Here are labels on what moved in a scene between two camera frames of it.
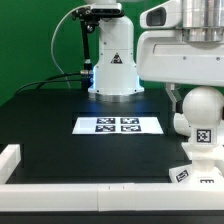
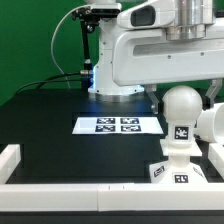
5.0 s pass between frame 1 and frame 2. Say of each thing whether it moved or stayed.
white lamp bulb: moved
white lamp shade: moved
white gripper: stayed
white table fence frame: stayed
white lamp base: moved
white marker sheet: stayed
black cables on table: stayed
